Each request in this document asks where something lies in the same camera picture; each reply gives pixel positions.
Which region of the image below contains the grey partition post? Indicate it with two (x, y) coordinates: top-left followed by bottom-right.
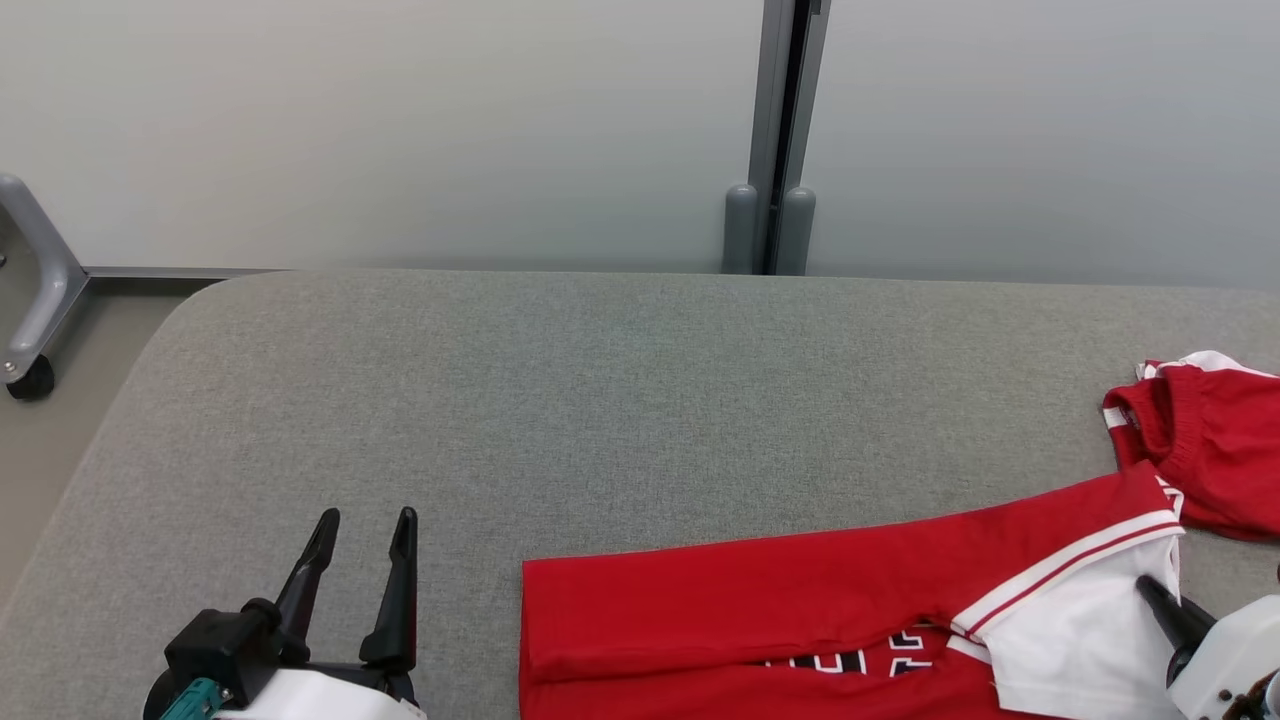
(748, 0), (833, 276)

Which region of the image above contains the red shorts white stripe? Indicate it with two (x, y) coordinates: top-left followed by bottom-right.
(1102, 350), (1280, 544)

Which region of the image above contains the teal plug left camera cable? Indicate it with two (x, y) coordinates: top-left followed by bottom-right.
(158, 677), (237, 720)

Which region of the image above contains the grey partition base rail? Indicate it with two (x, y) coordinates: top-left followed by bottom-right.
(85, 265), (286, 282)

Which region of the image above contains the black caster wheel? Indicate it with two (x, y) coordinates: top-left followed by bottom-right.
(6, 355), (57, 403)

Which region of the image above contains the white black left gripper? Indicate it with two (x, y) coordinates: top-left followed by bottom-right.
(213, 507), (428, 720)

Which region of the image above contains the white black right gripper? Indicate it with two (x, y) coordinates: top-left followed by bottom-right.
(1136, 575), (1280, 720)

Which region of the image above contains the grey cylindrical partition foot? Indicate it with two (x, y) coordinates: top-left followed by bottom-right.
(722, 184), (760, 275)
(779, 186), (817, 278)

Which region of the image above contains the grey metal cart leg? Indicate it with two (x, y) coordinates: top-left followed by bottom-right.
(0, 172), (93, 386)

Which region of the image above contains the red white jersey shirt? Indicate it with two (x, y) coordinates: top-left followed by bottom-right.
(519, 460), (1187, 720)

